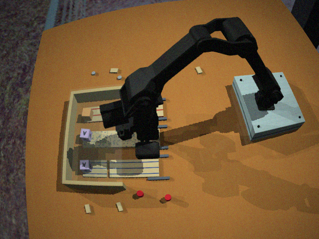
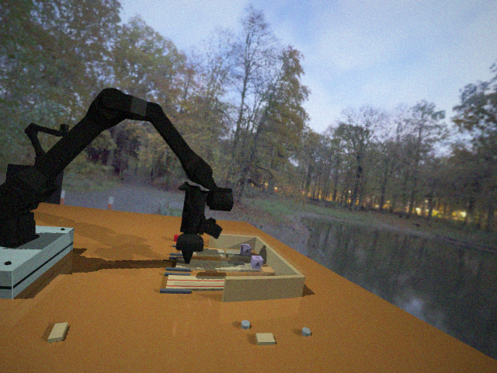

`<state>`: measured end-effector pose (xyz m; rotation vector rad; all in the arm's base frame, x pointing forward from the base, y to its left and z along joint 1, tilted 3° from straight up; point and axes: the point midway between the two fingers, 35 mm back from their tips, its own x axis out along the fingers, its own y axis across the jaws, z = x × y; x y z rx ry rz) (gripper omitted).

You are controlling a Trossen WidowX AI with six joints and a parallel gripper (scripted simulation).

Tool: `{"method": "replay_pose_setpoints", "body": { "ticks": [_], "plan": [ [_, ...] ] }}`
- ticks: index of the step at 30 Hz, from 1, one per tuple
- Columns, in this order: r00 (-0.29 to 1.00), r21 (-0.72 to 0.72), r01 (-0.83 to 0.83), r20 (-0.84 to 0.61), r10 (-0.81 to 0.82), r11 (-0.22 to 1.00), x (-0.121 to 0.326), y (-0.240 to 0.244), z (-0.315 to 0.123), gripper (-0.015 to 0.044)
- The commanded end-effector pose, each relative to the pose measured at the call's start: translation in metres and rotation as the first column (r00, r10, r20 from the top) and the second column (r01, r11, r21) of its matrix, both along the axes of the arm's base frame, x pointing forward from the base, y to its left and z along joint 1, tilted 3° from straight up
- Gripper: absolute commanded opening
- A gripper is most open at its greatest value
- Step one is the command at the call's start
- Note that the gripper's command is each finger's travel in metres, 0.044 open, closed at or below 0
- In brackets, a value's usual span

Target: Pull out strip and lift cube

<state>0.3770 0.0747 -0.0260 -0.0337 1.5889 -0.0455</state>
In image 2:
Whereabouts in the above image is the cream speckled strip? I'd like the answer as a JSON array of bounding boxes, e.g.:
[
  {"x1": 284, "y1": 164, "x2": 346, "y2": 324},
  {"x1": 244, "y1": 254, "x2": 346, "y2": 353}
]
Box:
[{"x1": 176, "y1": 258, "x2": 223, "y2": 271}]

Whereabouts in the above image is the cream flat strip with red stripes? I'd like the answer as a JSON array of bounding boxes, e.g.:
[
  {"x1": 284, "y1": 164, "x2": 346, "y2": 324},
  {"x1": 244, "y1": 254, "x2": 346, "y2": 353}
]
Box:
[{"x1": 166, "y1": 275, "x2": 225, "y2": 291}]

